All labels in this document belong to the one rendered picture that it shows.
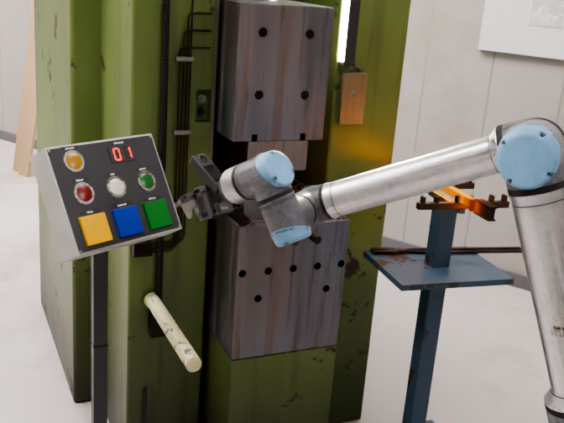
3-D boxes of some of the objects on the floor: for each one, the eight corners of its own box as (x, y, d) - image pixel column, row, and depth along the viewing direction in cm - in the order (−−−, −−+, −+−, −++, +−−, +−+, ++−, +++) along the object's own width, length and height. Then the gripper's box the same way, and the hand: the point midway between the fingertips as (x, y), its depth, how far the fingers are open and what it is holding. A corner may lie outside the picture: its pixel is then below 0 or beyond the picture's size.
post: (107, 519, 237) (108, 184, 204) (93, 523, 235) (93, 185, 202) (104, 511, 240) (105, 180, 207) (91, 514, 238) (90, 180, 206)
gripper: (226, 210, 182) (173, 232, 196) (252, 203, 188) (199, 225, 203) (215, 175, 182) (163, 200, 196) (241, 170, 189) (189, 194, 203)
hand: (180, 201), depth 199 cm, fingers closed
